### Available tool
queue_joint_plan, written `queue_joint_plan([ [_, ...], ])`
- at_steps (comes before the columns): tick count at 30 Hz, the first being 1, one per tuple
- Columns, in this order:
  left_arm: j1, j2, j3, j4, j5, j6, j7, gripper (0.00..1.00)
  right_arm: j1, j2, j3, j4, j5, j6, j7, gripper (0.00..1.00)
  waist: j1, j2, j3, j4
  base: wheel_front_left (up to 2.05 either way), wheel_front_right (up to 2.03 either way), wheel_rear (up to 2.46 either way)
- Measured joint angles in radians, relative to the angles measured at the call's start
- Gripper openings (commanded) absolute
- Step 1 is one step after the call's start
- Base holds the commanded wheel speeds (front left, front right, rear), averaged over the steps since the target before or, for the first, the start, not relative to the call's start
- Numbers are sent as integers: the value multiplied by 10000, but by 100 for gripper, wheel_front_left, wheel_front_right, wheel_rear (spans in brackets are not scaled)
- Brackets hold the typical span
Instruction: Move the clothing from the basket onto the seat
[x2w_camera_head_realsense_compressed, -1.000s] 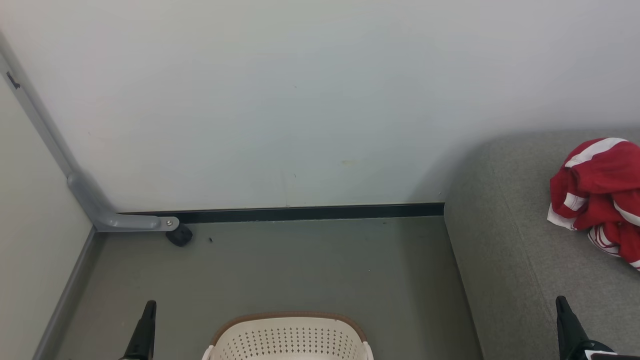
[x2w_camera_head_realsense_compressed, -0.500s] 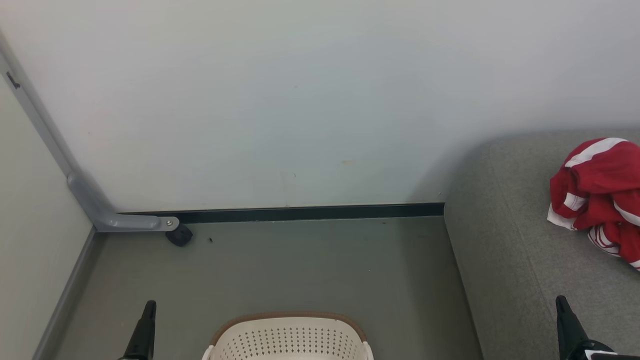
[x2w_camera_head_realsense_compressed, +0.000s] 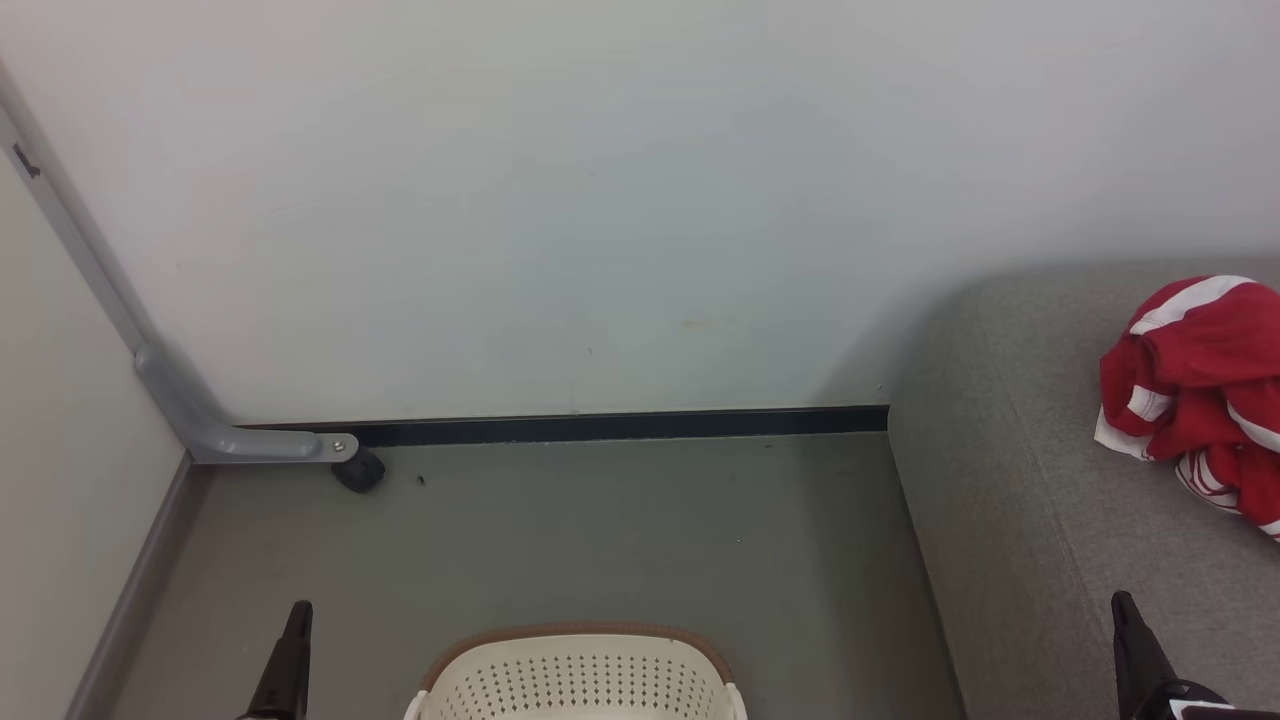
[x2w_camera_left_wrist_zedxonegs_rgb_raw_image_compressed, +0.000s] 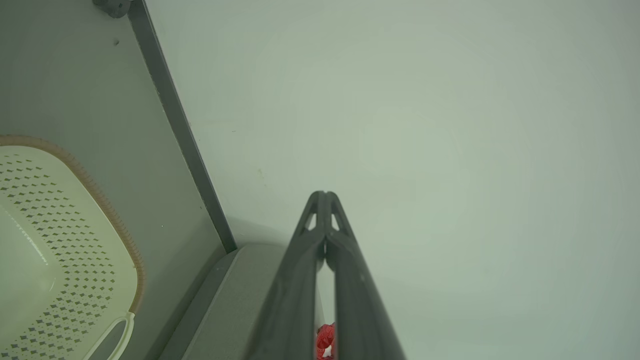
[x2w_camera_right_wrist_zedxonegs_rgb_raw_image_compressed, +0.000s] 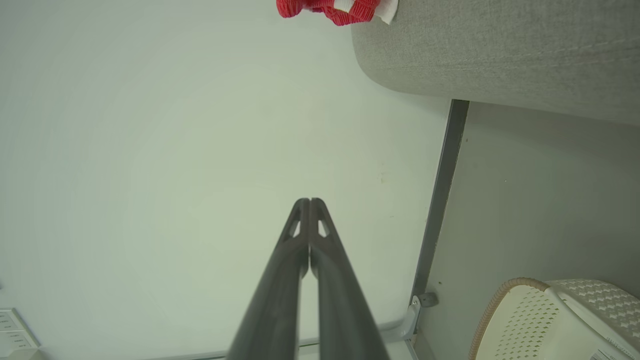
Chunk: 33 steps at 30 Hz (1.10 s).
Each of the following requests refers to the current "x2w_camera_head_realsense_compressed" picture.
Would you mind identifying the grey metal frame leg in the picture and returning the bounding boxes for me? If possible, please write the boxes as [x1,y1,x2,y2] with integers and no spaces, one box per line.
[0,60,360,465]

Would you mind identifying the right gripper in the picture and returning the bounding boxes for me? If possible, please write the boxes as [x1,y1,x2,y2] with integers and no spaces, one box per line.
[1110,589,1280,720]

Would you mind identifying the red printed shirt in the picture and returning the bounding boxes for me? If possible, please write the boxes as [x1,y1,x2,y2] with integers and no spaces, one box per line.
[1093,274,1280,543]

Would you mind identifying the black caster wheel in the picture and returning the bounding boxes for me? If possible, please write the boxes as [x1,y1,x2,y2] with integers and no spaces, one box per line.
[331,446,387,495]

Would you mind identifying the white perforated laundry basket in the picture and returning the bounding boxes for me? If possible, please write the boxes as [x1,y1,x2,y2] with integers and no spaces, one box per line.
[403,622,750,720]

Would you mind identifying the dark wall baseboard strip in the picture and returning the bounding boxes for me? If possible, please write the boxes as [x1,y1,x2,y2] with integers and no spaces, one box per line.
[240,404,890,448]

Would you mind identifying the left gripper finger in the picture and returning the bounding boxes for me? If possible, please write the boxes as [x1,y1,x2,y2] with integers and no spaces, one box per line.
[240,599,315,720]

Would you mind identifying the grey fabric sofa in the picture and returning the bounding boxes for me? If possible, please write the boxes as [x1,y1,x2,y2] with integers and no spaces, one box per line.
[886,256,1280,720]

